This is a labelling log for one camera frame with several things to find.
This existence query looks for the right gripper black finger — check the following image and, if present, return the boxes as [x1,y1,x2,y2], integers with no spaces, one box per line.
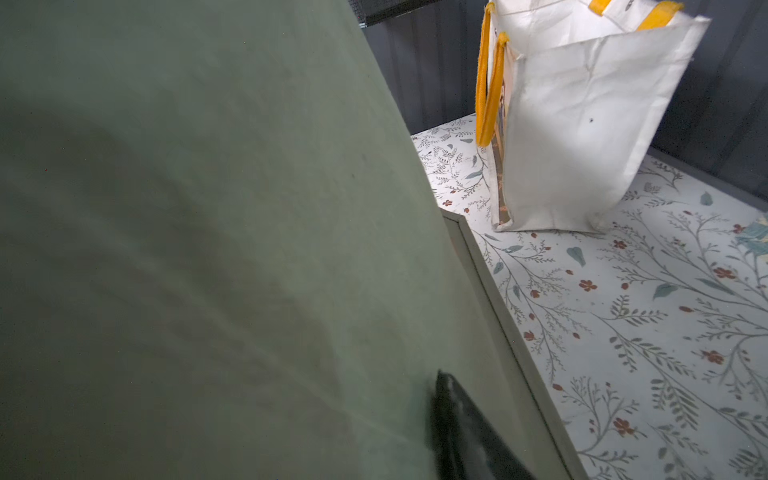
[433,371,533,480]

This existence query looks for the olive green tote bag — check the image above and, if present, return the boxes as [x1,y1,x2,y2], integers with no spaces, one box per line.
[1,1,586,479]

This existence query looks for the white tote bag yellow handles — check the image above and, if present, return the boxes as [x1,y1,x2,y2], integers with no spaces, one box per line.
[475,0,710,233]

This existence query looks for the floral table mat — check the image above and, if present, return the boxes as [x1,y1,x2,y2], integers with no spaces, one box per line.
[413,116,767,479]

